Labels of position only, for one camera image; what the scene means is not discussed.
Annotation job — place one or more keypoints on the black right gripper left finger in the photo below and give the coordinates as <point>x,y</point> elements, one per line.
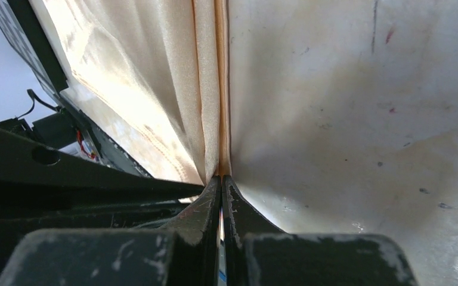
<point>183,251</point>

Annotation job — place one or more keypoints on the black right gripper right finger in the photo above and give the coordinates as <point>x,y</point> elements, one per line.
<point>260,253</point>

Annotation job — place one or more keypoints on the orange cloth napkin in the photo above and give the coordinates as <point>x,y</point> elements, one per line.
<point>152,74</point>

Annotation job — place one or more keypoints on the black white checkerboard mat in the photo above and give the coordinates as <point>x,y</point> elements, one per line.
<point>23,31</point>

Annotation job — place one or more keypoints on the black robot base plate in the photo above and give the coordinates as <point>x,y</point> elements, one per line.
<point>44,188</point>

